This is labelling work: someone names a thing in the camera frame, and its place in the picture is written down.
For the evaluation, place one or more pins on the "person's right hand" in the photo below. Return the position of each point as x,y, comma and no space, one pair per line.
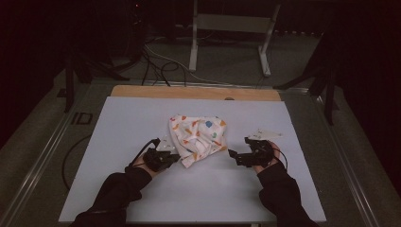
274,157

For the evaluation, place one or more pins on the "black tripod stand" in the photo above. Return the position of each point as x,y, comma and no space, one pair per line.
329,94

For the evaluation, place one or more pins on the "black floor bracket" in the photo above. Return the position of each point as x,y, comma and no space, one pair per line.
81,118

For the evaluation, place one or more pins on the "pale table cover sheet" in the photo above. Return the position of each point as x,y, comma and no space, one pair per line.
220,195

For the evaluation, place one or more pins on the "white metal stand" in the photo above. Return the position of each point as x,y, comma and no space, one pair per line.
231,22

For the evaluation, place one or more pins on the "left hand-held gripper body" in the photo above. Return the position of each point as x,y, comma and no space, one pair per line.
159,159

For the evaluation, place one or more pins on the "metal floor rail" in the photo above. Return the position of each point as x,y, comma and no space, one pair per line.
201,83
343,157
41,157

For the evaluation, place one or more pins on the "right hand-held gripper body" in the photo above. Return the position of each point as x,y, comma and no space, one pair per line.
258,151

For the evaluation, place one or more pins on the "white cloth with coloured print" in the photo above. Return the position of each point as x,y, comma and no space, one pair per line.
198,138

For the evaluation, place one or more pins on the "person's left hand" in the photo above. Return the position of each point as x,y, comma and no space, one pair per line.
146,170

